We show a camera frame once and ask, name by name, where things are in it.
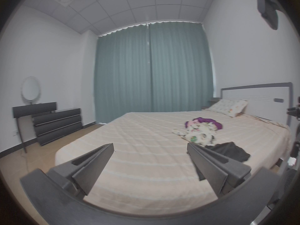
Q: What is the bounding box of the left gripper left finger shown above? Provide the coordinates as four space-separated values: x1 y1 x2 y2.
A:
48 143 115 196

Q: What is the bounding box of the bed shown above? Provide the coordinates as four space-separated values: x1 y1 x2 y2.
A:
55 82 294 216

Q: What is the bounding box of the blue-green curtain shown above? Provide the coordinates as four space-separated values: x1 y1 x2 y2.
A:
94 21 215 124

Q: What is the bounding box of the white printed pyjama top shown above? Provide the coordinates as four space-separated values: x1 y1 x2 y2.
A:
172 120 217 148

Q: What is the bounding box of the grey bedside table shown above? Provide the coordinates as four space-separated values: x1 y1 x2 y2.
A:
202 97 222 111

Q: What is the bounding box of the purple garment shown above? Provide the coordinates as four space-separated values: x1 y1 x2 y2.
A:
185 117 223 131

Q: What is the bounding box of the black T-shirt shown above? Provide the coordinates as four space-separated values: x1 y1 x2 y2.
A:
196 142 251 181

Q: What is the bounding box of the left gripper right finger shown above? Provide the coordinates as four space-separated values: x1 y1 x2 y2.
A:
187 142 252 195

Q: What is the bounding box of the round white ceiling lamp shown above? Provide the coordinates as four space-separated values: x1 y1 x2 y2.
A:
21 76 41 104

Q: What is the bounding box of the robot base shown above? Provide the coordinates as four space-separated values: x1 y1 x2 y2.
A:
267 160 298 211

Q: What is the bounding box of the white printed pillow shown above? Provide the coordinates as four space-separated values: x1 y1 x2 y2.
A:
207 99 249 118

